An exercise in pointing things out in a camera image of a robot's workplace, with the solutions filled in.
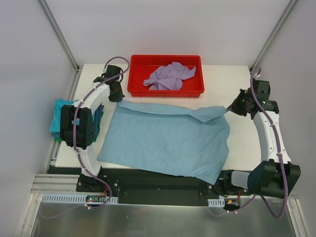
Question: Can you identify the light blue t-shirt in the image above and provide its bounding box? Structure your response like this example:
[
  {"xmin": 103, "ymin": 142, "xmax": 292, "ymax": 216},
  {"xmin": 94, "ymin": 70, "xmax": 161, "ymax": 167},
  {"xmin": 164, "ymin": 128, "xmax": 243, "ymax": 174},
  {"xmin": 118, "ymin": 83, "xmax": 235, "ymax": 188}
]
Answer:
[{"xmin": 98, "ymin": 101, "xmax": 230, "ymax": 184}]

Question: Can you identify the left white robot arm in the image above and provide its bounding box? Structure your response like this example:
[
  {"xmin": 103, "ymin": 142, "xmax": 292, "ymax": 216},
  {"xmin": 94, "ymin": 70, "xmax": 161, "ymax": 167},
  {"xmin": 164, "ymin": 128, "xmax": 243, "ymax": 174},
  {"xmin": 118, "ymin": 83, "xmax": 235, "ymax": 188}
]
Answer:
[{"xmin": 60, "ymin": 65, "xmax": 124, "ymax": 192}]

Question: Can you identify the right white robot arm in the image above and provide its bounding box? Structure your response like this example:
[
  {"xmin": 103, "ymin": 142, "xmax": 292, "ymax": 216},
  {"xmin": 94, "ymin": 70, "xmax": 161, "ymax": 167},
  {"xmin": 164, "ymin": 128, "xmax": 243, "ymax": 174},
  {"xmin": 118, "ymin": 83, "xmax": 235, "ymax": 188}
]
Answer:
[{"xmin": 222, "ymin": 79, "xmax": 301, "ymax": 198}]

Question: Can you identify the dark blue folded t-shirt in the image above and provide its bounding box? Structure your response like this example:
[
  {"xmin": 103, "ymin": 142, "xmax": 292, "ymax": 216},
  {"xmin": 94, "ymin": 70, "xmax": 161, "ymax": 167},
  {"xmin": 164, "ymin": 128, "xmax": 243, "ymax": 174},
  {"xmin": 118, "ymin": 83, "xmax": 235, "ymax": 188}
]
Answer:
[{"xmin": 50, "ymin": 105, "xmax": 105, "ymax": 139}]

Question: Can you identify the red plastic bin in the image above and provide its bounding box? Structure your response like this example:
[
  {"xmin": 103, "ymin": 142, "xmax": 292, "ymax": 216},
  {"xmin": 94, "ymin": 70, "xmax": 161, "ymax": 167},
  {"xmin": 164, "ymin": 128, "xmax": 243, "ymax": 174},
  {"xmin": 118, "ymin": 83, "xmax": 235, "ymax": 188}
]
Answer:
[{"xmin": 127, "ymin": 55, "xmax": 204, "ymax": 98}]

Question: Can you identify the lavender t-shirt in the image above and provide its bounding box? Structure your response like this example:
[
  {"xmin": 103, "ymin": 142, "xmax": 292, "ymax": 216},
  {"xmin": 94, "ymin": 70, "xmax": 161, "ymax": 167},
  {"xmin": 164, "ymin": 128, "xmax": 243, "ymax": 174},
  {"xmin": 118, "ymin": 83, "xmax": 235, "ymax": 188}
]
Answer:
[{"xmin": 143, "ymin": 62, "xmax": 196, "ymax": 90}]

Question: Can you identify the teal folded t-shirt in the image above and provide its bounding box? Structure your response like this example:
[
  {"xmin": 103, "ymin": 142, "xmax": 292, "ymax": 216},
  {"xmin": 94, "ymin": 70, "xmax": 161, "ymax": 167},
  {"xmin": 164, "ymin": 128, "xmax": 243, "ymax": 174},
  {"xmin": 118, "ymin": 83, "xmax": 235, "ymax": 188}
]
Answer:
[{"xmin": 49, "ymin": 99, "xmax": 76, "ymax": 133}]

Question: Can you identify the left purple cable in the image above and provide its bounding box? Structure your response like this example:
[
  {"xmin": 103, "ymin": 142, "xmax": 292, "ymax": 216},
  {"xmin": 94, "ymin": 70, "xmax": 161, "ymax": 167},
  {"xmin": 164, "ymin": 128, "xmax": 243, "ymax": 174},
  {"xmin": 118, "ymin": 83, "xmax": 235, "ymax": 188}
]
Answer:
[{"xmin": 73, "ymin": 56, "xmax": 131, "ymax": 178}]

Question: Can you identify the left aluminium frame post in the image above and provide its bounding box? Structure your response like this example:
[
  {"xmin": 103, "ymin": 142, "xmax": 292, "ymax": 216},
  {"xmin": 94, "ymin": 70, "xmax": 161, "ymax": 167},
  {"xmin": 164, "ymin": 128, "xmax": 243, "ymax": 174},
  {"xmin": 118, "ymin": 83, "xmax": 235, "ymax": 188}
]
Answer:
[{"xmin": 37, "ymin": 0, "xmax": 80, "ymax": 72}]

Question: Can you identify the aluminium frame post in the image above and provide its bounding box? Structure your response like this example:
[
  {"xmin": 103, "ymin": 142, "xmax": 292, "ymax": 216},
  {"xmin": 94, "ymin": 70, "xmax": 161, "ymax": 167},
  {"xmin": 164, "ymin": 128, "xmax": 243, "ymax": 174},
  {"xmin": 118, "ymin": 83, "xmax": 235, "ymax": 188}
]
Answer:
[
  {"xmin": 249, "ymin": 0, "xmax": 300, "ymax": 72},
  {"xmin": 37, "ymin": 0, "xmax": 80, "ymax": 72}
]

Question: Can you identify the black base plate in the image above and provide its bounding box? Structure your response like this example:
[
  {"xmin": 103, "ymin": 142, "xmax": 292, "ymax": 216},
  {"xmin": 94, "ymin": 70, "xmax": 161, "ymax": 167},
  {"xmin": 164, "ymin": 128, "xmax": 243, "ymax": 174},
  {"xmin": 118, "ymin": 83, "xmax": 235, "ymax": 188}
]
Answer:
[{"xmin": 47, "ymin": 166, "xmax": 249, "ymax": 206}]

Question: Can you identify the right white cable duct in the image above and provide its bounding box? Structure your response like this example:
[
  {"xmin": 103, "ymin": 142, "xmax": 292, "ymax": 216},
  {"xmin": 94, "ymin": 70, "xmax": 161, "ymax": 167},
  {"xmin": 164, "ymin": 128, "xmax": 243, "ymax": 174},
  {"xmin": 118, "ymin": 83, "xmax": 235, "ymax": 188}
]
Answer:
[{"xmin": 207, "ymin": 198, "xmax": 225, "ymax": 208}]

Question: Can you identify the white cable duct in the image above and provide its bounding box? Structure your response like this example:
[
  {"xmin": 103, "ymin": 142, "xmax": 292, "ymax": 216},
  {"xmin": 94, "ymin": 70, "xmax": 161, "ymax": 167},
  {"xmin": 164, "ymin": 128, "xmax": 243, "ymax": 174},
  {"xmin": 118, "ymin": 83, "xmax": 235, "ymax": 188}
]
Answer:
[
  {"xmin": 41, "ymin": 194, "xmax": 119, "ymax": 205},
  {"xmin": 207, "ymin": 198, "xmax": 225, "ymax": 208}
]

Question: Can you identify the right aluminium frame post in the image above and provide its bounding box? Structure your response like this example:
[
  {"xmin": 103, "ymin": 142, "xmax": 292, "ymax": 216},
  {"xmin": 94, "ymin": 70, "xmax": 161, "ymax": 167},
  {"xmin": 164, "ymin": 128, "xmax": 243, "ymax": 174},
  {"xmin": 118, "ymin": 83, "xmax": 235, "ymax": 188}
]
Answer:
[{"xmin": 249, "ymin": 0, "xmax": 300, "ymax": 72}]

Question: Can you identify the aluminium front rail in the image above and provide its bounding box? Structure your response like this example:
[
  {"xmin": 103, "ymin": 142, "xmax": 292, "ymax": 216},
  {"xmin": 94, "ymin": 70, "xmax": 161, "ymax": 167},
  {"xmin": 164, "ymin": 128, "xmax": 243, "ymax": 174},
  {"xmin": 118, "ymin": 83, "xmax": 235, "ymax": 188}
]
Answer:
[{"xmin": 31, "ymin": 172, "xmax": 298, "ymax": 198}]

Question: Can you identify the left white cable duct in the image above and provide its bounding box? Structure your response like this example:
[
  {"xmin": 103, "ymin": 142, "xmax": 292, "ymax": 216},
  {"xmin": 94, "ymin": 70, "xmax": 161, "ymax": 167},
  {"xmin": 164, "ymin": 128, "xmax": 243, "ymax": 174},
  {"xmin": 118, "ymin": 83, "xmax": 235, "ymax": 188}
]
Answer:
[{"xmin": 41, "ymin": 194, "xmax": 119, "ymax": 205}]

